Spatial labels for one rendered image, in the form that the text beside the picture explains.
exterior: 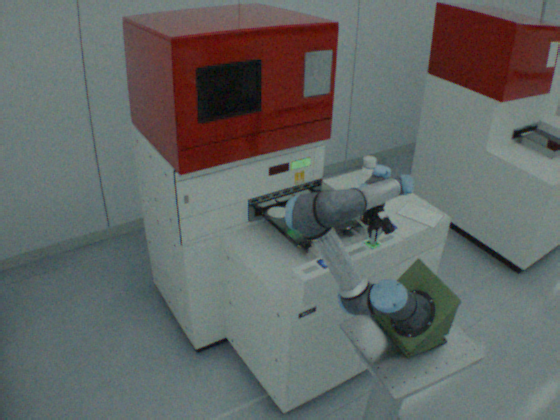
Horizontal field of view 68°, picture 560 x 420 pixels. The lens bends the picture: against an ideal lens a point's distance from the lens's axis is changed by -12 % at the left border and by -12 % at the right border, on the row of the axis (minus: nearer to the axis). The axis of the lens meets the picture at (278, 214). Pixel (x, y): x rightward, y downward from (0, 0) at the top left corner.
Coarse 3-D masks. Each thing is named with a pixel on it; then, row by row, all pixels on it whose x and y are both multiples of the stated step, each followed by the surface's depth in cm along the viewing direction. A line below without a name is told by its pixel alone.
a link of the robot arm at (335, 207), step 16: (400, 176) 170; (336, 192) 144; (352, 192) 144; (368, 192) 151; (384, 192) 157; (400, 192) 167; (320, 208) 142; (336, 208) 141; (352, 208) 142; (368, 208) 152; (336, 224) 145
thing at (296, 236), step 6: (276, 204) 241; (282, 204) 242; (264, 210) 236; (270, 216) 232; (276, 222) 228; (282, 222) 228; (348, 222) 229; (282, 228) 223; (288, 228) 223; (336, 228) 224; (342, 228) 225; (288, 234) 220; (294, 234) 220; (300, 234) 220; (294, 240) 215; (300, 240) 215; (306, 240) 216
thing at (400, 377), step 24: (360, 336) 176; (384, 336) 176; (456, 336) 175; (384, 360) 166; (408, 360) 166; (432, 360) 165; (456, 360) 165; (480, 360) 166; (384, 384) 156; (408, 384) 156; (432, 384) 159
